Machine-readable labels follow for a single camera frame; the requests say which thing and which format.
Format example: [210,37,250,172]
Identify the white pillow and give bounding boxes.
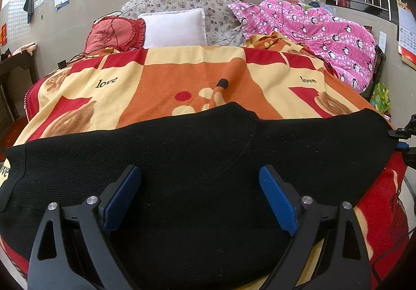
[138,8,209,49]

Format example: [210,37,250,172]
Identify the pink penguin print quilt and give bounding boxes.
[227,0,378,94]

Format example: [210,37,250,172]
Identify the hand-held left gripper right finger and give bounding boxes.
[259,165,371,290]

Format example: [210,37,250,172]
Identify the wall calendar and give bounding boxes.
[396,0,416,65]

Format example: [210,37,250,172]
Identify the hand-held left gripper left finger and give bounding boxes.
[28,165,142,290]

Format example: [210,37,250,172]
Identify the green patterned bag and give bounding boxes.
[370,82,391,113]

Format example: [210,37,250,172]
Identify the dark wooden table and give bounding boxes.
[0,46,40,122]

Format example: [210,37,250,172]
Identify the beige cloth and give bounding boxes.
[11,42,38,57]

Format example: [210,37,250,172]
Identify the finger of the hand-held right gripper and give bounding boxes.
[402,149,416,171]
[388,114,416,149]

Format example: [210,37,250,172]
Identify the red ruffled pillow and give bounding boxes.
[84,16,147,54]

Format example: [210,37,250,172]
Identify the dark hanging cloth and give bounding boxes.
[23,0,35,24]

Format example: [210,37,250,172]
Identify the red orange printed blanket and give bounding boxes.
[0,32,410,290]

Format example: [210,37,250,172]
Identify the black knit sweater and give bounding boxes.
[0,102,399,290]

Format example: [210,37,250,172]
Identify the thin dark cable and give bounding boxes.
[42,15,131,78]

